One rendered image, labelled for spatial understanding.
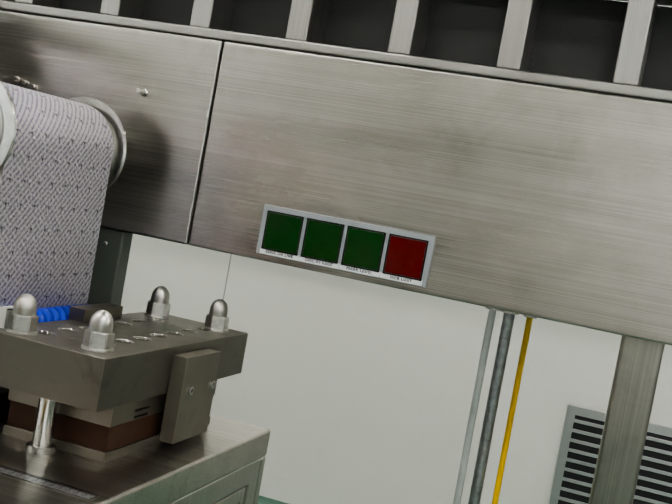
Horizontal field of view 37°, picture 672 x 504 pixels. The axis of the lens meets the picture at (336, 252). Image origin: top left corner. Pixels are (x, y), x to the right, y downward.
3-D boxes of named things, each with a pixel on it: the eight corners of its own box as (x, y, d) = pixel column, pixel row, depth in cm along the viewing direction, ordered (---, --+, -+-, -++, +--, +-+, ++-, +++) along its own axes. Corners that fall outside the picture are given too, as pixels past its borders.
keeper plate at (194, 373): (158, 440, 127) (173, 354, 126) (193, 427, 136) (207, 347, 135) (176, 445, 126) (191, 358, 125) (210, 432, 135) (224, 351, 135)
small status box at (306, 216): (255, 252, 144) (263, 203, 143) (257, 252, 144) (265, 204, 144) (425, 287, 136) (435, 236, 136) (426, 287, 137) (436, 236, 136)
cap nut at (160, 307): (139, 314, 147) (145, 283, 147) (151, 312, 151) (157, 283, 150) (162, 319, 146) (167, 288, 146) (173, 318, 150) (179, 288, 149)
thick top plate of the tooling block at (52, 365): (-26, 379, 115) (-17, 327, 115) (145, 349, 153) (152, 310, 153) (96, 413, 111) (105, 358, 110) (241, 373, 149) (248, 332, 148)
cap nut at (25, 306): (-3, 329, 116) (4, 290, 116) (17, 327, 119) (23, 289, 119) (25, 336, 115) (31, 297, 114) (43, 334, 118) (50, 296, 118)
